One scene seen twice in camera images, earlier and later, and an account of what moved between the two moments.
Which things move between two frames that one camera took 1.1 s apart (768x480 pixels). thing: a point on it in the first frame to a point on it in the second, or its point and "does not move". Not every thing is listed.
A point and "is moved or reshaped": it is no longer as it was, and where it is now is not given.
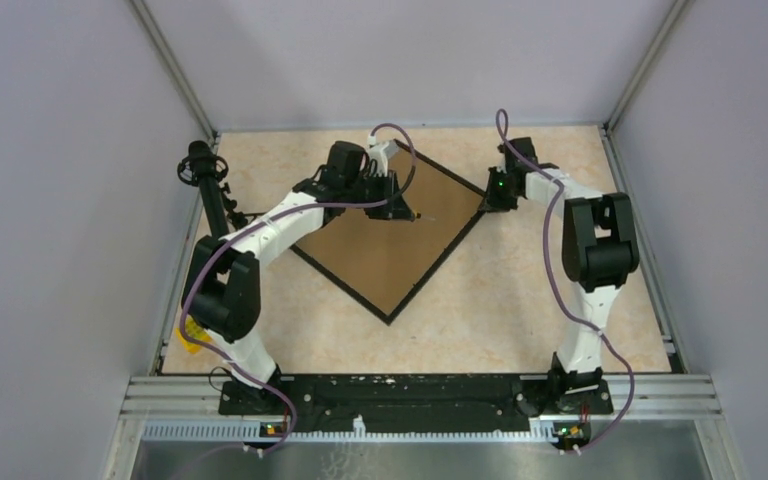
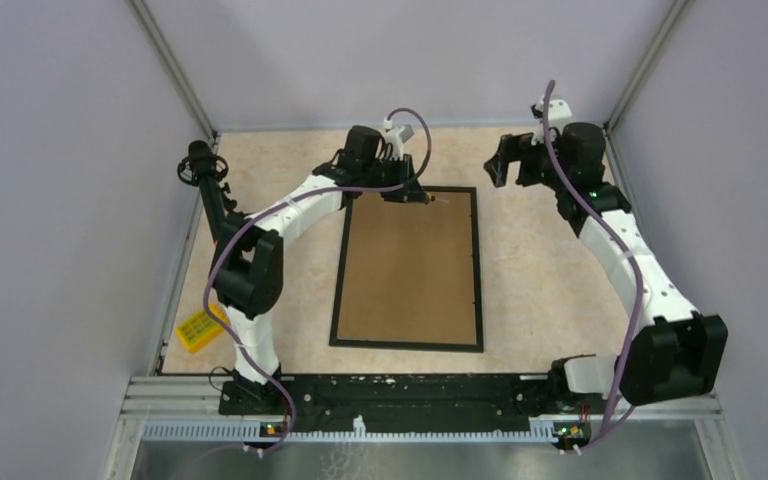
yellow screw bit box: x=197 y=332 does not move
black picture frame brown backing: x=383 y=263 is moved or reshaped
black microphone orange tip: x=204 y=169 does not move
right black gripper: x=491 y=204 to x=519 y=149
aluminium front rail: x=629 y=397 does not move
